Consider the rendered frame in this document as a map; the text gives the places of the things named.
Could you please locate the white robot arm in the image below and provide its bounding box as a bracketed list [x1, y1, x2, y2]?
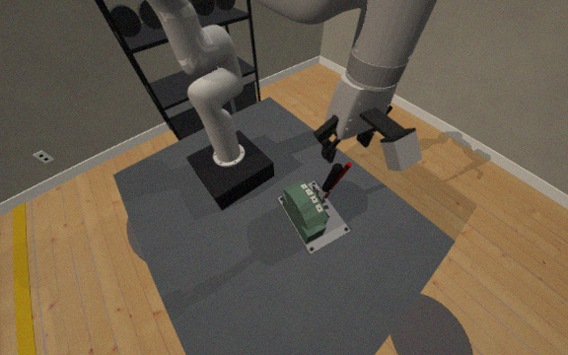
[147, 0, 437, 172]

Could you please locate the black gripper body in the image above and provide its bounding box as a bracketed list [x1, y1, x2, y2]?
[325, 71, 398, 140]

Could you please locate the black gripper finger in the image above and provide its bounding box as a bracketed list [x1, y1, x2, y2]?
[356, 106, 392, 148]
[314, 115, 341, 164]

